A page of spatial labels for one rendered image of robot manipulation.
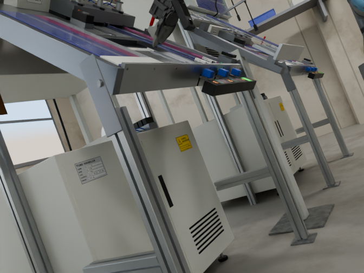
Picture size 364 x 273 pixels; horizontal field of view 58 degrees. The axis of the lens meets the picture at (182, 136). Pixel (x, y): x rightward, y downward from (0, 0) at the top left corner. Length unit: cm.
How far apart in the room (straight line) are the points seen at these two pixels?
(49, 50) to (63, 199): 39
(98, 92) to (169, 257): 37
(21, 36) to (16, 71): 44
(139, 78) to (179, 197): 59
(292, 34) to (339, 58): 71
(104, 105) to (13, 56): 79
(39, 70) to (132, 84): 74
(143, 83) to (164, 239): 37
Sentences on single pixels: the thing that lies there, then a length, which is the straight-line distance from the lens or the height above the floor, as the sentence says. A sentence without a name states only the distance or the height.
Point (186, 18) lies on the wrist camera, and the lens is 119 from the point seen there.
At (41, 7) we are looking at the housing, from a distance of 142.
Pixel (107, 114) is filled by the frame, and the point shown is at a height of 63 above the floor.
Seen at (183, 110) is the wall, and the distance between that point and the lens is 501.
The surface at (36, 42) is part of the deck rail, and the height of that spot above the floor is 90.
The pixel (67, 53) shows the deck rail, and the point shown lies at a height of 82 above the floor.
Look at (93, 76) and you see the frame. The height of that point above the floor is 72.
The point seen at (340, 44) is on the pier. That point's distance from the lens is 449.
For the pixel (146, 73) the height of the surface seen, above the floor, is 71.
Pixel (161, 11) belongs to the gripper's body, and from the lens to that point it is 124.
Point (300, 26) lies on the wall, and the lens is 479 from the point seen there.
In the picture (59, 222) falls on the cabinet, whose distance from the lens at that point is 101.
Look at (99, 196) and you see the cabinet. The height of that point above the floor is 47.
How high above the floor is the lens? 51
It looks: 2 degrees up
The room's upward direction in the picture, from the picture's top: 22 degrees counter-clockwise
